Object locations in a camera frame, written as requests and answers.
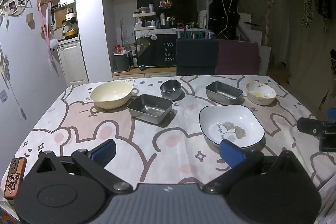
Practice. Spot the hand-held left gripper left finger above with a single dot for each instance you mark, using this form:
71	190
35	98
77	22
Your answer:
105	151

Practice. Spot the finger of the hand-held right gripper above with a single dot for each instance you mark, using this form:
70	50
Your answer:
309	126

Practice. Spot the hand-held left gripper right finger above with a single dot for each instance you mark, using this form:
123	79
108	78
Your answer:
231	153

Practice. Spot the white leaf-print plate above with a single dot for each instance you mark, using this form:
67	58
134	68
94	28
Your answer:
225	121

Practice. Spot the yellow-rimmed flower bowl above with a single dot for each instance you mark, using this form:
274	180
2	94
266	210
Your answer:
260	95

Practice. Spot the small rectangular steel container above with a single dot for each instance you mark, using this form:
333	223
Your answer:
223	94

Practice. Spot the large rectangular steel container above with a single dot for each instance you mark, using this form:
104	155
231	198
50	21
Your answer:
149	109

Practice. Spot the round steel bowl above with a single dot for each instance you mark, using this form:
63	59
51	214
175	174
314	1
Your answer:
170	90

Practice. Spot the bear-print tablecloth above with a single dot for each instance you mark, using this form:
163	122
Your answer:
162	145

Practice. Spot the low wooden-top cabinet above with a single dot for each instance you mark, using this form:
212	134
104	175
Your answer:
147	73

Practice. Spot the grey trash bin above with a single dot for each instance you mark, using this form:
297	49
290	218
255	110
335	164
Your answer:
122	62

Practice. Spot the small black bowl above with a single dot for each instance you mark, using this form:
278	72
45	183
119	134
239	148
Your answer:
142	68

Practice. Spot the white cabinet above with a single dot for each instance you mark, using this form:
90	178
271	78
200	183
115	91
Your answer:
72	64

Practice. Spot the wooden stamp block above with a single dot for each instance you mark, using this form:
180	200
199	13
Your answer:
14	179

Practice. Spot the maroon cushion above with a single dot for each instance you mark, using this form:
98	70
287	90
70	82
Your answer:
237	57

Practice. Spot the dark blue cushion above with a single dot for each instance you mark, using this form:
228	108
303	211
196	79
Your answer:
195	56

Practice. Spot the black lettered cloth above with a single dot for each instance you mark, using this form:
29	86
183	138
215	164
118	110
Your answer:
160	50

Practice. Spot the yellow pot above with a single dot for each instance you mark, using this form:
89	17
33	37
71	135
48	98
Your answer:
71	33

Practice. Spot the green plate sign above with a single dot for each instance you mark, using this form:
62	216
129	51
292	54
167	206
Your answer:
190	34

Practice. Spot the pink ribbon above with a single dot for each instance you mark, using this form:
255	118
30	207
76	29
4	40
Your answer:
46	29

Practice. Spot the white shelf rack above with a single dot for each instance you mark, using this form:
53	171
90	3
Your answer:
144	22

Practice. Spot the black jacket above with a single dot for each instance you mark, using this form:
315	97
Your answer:
223	14

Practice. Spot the wall socket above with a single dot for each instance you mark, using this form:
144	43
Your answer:
2	96

